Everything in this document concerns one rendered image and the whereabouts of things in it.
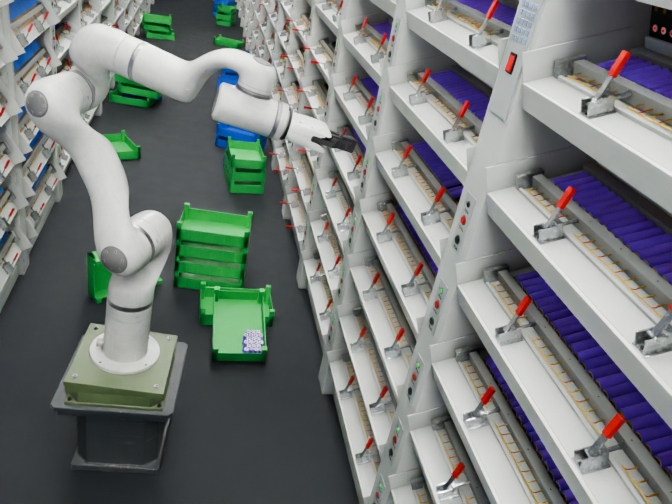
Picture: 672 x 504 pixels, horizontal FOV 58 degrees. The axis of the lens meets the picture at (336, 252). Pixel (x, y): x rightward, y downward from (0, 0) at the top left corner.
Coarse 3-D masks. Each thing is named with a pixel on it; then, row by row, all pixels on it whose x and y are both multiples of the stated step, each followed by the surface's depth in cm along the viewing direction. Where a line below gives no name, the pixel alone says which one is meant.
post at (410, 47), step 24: (408, 48) 164; (432, 48) 165; (384, 72) 174; (384, 96) 172; (384, 120) 173; (360, 192) 190; (384, 192) 185; (360, 216) 189; (360, 240) 193; (336, 312) 210; (336, 336) 211
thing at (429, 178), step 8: (408, 144) 173; (408, 160) 167; (416, 160) 163; (416, 168) 163; (424, 168) 158; (416, 176) 158; (424, 176) 157; (432, 176) 154; (432, 184) 150; (440, 184) 150; (432, 192) 150; (432, 200) 147; (440, 200) 146; (448, 200) 142; (456, 208) 139
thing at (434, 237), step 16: (384, 144) 177; (400, 144) 176; (384, 160) 172; (384, 176) 171; (400, 192) 155; (416, 192) 153; (416, 208) 147; (416, 224) 143; (432, 224) 139; (448, 224) 138; (432, 240) 134; (432, 256) 135
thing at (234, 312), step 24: (216, 288) 242; (216, 312) 244; (240, 312) 246; (264, 312) 243; (216, 336) 236; (240, 336) 239; (264, 336) 235; (216, 360) 229; (240, 360) 231; (264, 360) 233
